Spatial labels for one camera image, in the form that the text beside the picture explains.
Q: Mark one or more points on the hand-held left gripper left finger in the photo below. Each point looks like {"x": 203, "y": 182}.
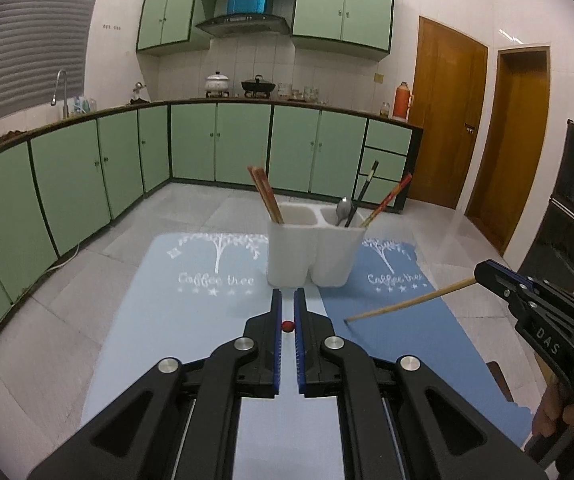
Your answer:
{"x": 278, "y": 350}

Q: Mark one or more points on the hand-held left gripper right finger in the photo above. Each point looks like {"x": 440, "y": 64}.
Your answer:
{"x": 299, "y": 350}

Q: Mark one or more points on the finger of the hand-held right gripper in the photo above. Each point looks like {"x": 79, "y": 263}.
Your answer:
{"x": 517, "y": 276}
{"x": 497, "y": 285}

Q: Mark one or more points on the small red ball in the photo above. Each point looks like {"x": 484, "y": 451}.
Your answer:
{"x": 287, "y": 326}

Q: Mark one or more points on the red-ended wooden chopstick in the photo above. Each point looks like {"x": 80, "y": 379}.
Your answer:
{"x": 262, "y": 192}
{"x": 407, "y": 302}
{"x": 272, "y": 195}
{"x": 389, "y": 200}

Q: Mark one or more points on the white two-compartment utensil holder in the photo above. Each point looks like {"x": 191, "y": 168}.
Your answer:
{"x": 292, "y": 255}

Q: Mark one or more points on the black chopstick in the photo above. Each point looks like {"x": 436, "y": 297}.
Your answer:
{"x": 364, "y": 192}
{"x": 357, "y": 207}

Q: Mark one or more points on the person's right hand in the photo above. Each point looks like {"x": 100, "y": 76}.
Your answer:
{"x": 549, "y": 412}

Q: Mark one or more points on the dark blue table mat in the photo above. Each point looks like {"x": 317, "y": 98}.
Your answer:
{"x": 417, "y": 340}

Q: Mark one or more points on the light blue table mat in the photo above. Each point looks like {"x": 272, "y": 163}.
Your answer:
{"x": 167, "y": 320}

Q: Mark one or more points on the wooden door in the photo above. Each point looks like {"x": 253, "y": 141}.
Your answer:
{"x": 442, "y": 115}
{"x": 509, "y": 150}

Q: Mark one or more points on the metal spoon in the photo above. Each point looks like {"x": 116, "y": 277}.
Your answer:
{"x": 343, "y": 207}

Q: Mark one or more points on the orange thermos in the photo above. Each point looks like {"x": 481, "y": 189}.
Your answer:
{"x": 402, "y": 102}

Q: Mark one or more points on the glass jar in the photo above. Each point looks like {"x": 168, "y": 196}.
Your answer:
{"x": 312, "y": 94}
{"x": 384, "y": 108}
{"x": 284, "y": 91}

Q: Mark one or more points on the black wok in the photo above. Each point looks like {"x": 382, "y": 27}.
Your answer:
{"x": 258, "y": 86}

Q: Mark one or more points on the white cooking pot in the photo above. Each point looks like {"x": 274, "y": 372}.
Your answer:
{"x": 217, "y": 83}

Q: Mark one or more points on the green kitchen base cabinets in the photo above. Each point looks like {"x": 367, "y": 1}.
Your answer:
{"x": 67, "y": 170}

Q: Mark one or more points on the range hood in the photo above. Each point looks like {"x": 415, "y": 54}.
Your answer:
{"x": 242, "y": 22}

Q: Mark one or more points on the metal sink faucet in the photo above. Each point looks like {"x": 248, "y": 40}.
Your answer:
{"x": 59, "y": 87}

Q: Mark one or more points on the grey window blinds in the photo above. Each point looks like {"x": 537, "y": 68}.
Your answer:
{"x": 32, "y": 45}

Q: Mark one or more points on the green kitchen wall cabinets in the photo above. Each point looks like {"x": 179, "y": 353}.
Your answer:
{"x": 342, "y": 5}

